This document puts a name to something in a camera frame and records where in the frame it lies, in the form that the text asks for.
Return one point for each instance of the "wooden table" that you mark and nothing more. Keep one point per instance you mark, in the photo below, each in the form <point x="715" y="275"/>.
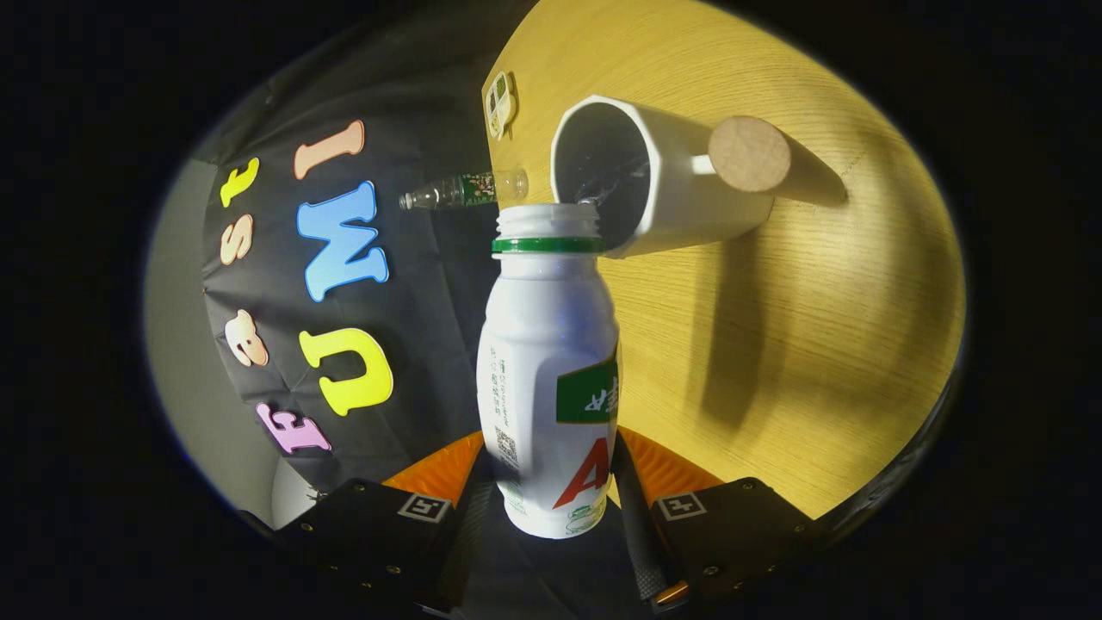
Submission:
<point x="775" y="344"/>

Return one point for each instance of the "clear plastic water bottle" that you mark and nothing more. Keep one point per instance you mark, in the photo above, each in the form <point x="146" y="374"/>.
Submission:
<point x="465" y="189"/>

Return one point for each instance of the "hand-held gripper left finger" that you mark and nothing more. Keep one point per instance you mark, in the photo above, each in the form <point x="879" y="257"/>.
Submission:
<point x="370" y="534"/>

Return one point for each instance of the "white divided snack dish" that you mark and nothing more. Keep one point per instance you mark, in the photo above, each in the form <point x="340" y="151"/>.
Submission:
<point x="501" y="105"/>

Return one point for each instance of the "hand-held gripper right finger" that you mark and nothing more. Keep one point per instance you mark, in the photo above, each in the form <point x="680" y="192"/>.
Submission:
<point x="732" y="534"/>

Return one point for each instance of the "black backdrop cloth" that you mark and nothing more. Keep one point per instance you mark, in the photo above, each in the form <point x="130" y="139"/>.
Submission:
<point x="430" y="310"/>

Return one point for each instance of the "white juice bottle green label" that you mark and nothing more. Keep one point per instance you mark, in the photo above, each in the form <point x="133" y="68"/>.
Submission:
<point x="542" y="362"/>

